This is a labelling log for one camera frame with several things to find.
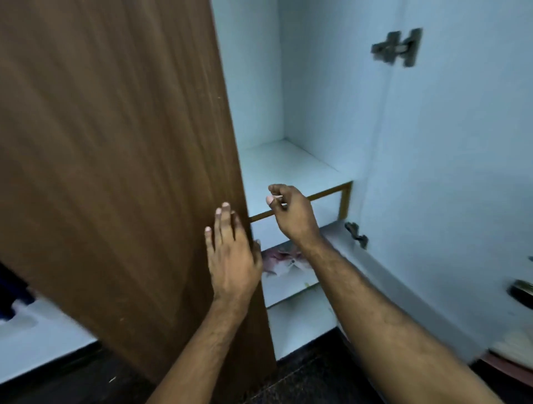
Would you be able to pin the person's right hand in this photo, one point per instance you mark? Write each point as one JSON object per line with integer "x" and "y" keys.
{"x": 297, "y": 216}

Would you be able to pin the person's left hand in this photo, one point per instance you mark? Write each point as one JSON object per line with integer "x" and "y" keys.
{"x": 233, "y": 262}

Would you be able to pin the brown wooden wardrobe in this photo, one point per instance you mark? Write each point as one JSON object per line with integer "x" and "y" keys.
{"x": 104, "y": 145}

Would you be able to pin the person's right forearm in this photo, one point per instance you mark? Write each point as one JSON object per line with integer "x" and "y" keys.
{"x": 383, "y": 333}

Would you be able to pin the person's left forearm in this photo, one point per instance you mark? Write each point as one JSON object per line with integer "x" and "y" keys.
{"x": 195, "y": 362}

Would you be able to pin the pink floral cloth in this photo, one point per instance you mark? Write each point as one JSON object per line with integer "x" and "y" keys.
{"x": 279, "y": 260}

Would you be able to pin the dark blue curtain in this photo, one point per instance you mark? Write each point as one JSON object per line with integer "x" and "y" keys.
{"x": 10, "y": 291}

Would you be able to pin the maroon plastic chair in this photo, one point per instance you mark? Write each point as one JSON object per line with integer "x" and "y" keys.
{"x": 512, "y": 370}

